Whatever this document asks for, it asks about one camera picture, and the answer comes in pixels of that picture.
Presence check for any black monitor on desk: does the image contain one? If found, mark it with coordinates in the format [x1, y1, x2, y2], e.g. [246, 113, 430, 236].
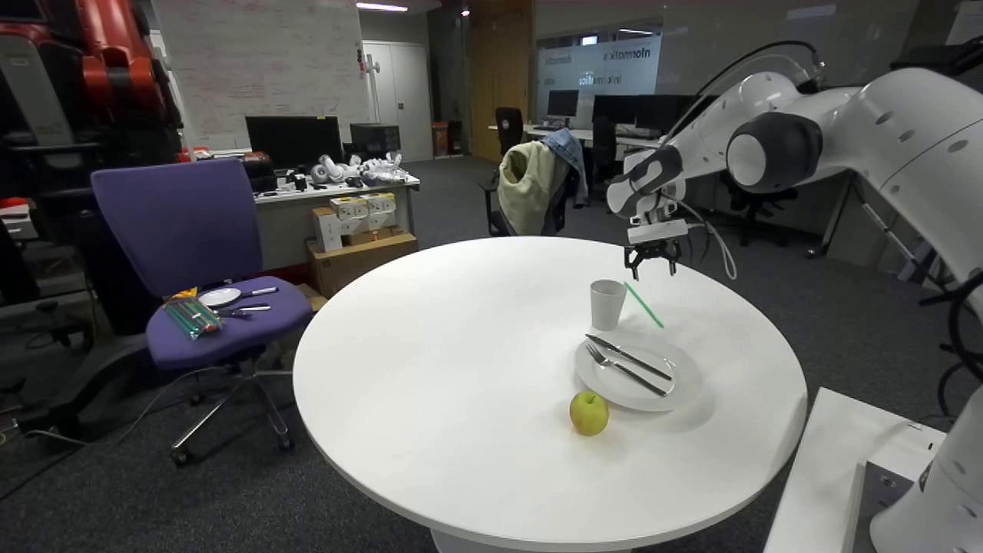
[246, 116, 341, 169]

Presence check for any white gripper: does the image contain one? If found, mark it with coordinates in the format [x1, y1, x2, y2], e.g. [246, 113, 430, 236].
[606, 149, 689, 279]

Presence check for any white robot base platform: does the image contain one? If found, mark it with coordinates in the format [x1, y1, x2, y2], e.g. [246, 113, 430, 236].
[765, 390, 983, 553]

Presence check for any small white plate on chair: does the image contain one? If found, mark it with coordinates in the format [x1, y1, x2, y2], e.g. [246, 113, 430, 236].
[200, 286, 242, 307]

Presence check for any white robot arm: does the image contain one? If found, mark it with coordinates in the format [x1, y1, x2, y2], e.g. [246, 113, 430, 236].
[606, 69, 983, 553]

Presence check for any silver fork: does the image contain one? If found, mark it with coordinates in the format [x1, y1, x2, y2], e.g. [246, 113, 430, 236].
[587, 346, 666, 396]

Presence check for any white paper cup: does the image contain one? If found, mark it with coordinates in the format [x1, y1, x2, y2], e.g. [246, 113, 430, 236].
[590, 279, 627, 331]

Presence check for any purple office chair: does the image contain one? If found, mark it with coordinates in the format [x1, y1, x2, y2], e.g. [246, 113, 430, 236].
[92, 161, 313, 468]

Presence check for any silver knife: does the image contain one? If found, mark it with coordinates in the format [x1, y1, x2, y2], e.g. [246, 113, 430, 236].
[587, 336, 674, 380]

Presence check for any green drinking straw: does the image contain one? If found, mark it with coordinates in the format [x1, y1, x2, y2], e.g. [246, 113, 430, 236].
[625, 282, 666, 328]

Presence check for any green apple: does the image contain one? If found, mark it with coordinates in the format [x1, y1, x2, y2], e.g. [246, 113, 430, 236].
[569, 390, 609, 437]

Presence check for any green straw bundle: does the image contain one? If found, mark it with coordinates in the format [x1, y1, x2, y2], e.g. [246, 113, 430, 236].
[167, 301, 218, 340]

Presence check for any white round table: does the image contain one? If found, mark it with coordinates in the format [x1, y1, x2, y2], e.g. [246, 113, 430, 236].
[295, 236, 809, 553]

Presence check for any red robot arm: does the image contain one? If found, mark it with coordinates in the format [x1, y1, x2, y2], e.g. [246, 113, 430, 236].
[0, 0, 183, 164]

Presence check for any long white desk back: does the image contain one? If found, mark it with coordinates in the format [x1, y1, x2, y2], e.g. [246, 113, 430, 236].
[524, 124, 661, 156]

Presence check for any white desk left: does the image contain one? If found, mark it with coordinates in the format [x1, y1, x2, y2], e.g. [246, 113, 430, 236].
[254, 182, 419, 272]

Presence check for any cardboard box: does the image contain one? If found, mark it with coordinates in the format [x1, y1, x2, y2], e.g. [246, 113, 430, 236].
[308, 233, 419, 296]

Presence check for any chair with beige jacket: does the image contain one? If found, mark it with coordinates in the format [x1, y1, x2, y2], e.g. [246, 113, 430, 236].
[486, 130, 590, 236]

